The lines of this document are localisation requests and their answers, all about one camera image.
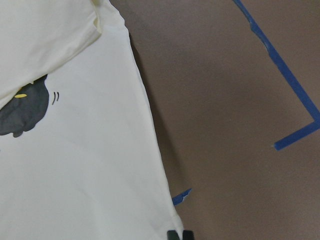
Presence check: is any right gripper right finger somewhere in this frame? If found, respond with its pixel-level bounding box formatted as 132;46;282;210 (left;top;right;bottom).
182;230;195;240

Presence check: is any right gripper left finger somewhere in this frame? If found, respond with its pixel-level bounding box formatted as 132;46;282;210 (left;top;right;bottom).
167;230;180;240

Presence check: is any cream long-sleeve cat shirt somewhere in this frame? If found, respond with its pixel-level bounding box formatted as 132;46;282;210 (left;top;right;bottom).
0;0;184;240

